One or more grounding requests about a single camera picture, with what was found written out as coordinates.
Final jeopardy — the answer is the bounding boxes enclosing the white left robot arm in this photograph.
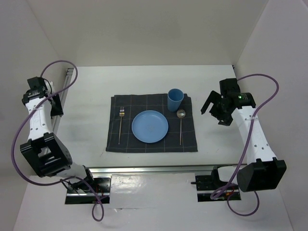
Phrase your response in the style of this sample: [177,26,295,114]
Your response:
[20,77,95,192]

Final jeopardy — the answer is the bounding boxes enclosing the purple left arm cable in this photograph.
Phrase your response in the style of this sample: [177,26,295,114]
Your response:
[11,60,104,221]

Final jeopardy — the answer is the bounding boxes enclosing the dark grey checked cloth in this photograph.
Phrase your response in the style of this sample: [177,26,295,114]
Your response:
[105,93,198,153]

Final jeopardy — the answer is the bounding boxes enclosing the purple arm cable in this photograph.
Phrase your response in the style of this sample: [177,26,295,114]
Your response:
[210,73,280,216]
[11,60,104,221]

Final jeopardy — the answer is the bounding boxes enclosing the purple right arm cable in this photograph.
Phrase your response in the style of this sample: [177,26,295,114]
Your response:
[210,73,280,216]

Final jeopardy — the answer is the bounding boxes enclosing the silver metal fork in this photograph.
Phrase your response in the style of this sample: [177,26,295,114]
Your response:
[118,106,125,144]

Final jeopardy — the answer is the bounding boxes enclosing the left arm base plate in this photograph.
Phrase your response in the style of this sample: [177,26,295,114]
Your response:
[65,176,111,205]

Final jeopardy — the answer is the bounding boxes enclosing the blue plastic cup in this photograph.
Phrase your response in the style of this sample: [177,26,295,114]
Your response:
[167,89,184,112]

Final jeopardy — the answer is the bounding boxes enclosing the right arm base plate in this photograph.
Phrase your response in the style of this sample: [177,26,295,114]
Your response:
[191,166,241,202]

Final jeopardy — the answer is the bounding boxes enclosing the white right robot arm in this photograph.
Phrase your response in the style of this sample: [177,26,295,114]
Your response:
[201,78,287,192]

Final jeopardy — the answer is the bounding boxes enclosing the silver metal spoon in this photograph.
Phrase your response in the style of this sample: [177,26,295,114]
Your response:
[177,109,186,145]

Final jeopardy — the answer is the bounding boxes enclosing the blue plastic plate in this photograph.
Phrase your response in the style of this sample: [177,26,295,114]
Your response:
[131,110,169,143]

